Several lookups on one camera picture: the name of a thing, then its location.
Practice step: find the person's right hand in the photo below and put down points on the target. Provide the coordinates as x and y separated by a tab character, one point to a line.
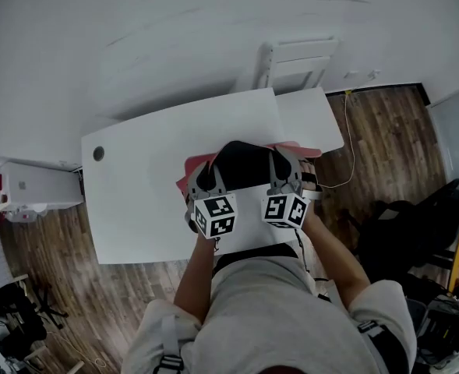
310	177

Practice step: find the white wall socket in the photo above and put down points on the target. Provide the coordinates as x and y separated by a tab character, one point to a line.
363	74

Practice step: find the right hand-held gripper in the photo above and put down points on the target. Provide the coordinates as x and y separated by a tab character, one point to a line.
283	209

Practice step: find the white cardboard box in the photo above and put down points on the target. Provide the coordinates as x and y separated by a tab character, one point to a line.
46	187

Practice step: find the person's right forearm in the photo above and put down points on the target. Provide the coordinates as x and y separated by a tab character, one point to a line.
338	263

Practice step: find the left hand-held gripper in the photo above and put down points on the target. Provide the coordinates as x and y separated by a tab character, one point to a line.
215	216

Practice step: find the white folded stand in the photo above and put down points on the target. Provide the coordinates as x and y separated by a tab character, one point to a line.
295	62

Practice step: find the person's black trousers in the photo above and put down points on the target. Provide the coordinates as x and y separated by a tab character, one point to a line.
252	253

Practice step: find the pack of water bottles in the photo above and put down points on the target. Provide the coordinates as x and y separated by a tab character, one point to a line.
24	213

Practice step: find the black equipment case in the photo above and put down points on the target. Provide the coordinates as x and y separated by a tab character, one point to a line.
443	329

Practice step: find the person's grey shirt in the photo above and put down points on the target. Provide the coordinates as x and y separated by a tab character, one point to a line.
276	318

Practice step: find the person's left forearm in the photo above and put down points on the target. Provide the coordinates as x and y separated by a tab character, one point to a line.
196	283

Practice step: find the black mesh chair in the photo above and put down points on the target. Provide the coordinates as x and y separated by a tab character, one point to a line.
404	228

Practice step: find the white desk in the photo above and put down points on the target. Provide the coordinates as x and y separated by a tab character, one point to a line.
147	193

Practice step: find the pink cloth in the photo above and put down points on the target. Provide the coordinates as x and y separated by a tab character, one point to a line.
244	166

